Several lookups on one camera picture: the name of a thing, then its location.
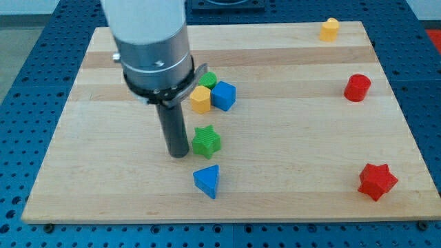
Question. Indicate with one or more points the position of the blue cube block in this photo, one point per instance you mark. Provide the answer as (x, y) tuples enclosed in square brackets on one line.
[(223, 95)]

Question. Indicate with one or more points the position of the red star block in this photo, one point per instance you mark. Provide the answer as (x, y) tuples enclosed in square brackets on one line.
[(376, 180)]

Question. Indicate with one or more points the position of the yellow hexagon block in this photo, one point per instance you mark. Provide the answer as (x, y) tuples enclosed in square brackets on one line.
[(200, 99)]

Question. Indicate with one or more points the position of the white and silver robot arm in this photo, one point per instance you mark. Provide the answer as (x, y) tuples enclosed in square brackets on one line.
[(153, 49)]

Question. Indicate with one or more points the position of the green cylinder block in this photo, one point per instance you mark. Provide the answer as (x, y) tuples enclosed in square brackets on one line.
[(209, 80)]

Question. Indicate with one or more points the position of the wooden board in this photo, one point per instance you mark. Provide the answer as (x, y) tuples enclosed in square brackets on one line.
[(292, 146)]

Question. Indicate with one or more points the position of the red cylinder block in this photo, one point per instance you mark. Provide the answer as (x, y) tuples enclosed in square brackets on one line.
[(357, 87)]

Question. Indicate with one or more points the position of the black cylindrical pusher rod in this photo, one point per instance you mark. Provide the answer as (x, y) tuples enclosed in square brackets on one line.
[(173, 127)]

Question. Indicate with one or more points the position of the green star block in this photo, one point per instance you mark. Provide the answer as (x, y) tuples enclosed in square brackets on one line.
[(206, 141)]

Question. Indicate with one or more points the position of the yellow heart block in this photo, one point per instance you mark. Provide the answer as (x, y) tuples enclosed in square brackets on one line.
[(329, 30)]

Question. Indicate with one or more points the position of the blue triangle block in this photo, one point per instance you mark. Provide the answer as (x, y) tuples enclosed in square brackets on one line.
[(207, 180)]

